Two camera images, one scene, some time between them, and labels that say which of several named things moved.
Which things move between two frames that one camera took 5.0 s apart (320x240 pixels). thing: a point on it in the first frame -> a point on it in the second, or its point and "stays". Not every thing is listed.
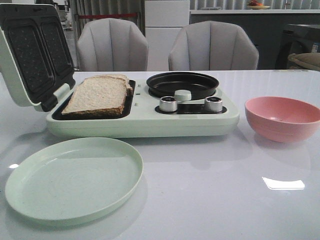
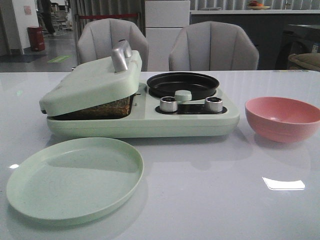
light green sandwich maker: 126,108 stays
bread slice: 100,95 -> 118,109
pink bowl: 281,119 stays
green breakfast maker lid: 35,55 -> 94,84
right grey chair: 213,45 stays
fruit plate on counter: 253,4 stays
